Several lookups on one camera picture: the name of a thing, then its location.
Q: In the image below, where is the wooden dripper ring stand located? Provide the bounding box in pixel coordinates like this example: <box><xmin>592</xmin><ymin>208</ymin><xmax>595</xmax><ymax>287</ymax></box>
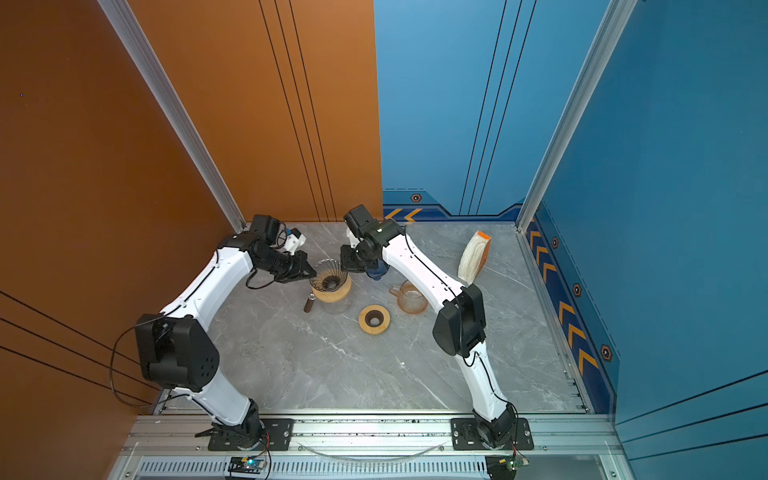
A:
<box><xmin>310</xmin><ymin>271</ymin><xmax>351</xmax><ymax>304</ymax></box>

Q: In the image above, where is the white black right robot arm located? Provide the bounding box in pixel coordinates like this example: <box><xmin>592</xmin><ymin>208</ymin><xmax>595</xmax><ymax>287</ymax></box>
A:
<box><xmin>340</xmin><ymin>205</ymin><xmax>519</xmax><ymax>449</ymax></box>

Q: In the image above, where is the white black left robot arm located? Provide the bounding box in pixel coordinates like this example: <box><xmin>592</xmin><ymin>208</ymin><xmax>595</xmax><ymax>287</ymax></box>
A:
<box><xmin>134</xmin><ymin>215</ymin><xmax>316</xmax><ymax>450</ymax></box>

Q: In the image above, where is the blue glass ribbed dripper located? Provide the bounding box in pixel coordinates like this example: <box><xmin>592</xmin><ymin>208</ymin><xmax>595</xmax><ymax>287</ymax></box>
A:
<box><xmin>366</xmin><ymin>265</ymin><xmax>389</xmax><ymax>281</ymax></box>

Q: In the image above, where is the orange coffee filter box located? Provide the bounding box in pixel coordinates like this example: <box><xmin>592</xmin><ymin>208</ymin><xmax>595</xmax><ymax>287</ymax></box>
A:
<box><xmin>467</xmin><ymin>231</ymin><xmax>491</xmax><ymax>283</ymax></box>

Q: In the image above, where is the orange glass pitcher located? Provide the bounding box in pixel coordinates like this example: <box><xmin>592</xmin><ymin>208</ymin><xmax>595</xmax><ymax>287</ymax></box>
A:
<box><xmin>389</xmin><ymin>280</ymin><xmax>429</xmax><ymax>315</ymax></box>

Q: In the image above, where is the green circuit board left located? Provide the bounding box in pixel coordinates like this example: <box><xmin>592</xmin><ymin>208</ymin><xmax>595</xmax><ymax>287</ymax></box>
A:
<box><xmin>227</xmin><ymin>456</ymin><xmax>268</xmax><ymax>479</ymax></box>

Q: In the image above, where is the green circuit board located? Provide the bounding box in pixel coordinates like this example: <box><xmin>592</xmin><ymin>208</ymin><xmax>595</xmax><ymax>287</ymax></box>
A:
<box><xmin>227</xmin><ymin>456</ymin><xmax>268</xmax><ymax>479</ymax></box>
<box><xmin>485</xmin><ymin>456</ymin><xmax>530</xmax><ymax>480</ymax></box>

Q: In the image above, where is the green circuit board right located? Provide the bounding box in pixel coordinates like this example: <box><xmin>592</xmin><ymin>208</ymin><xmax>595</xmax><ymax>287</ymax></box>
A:
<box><xmin>485</xmin><ymin>456</ymin><xmax>530</xmax><ymax>480</ymax></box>

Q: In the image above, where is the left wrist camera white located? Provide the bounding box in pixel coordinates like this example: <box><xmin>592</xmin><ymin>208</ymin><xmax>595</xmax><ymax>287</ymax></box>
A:
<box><xmin>283</xmin><ymin>229</ymin><xmax>307</xmax><ymax>256</ymax></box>

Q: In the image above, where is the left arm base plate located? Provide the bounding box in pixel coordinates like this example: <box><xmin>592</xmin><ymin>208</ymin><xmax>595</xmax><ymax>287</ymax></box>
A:
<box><xmin>196</xmin><ymin>418</ymin><xmax>295</xmax><ymax>452</ymax></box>

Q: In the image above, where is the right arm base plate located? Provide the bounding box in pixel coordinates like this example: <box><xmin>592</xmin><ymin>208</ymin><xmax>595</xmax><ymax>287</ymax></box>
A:
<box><xmin>450</xmin><ymin>417</ymin><xmax>535</xmax><ymax>452</ymax></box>

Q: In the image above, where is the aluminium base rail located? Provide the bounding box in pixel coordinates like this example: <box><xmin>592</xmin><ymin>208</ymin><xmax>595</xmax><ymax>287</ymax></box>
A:
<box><xmin>108</xmin><ymin>411</ymin><xmax>634</xmax><ymax>479</ymax></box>

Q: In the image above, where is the aluminium corner post left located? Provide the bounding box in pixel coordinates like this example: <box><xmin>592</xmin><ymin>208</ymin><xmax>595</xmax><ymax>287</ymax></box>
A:
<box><xmin>98</xmin><ymin>0</ymin><xmax>247</xmax><ymax>232</ymax></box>

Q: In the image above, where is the aluminium corner post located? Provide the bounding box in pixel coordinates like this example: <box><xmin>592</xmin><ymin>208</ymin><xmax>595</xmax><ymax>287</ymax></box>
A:
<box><xmin>98</xmin><ymin>0</ymin><xmax>247</xmax><ymax>232</ymax></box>
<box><xmin>516</xmin><ymin>0</ymin><xmax>637</xmax><ymax>234</ymax></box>

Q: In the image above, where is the aluminium corner post right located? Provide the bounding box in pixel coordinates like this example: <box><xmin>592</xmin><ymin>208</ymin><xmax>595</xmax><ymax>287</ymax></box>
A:
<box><xmin>516</xmin><ymin>0</ymin><xmax>637</xmax><ymax>234</ymax></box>

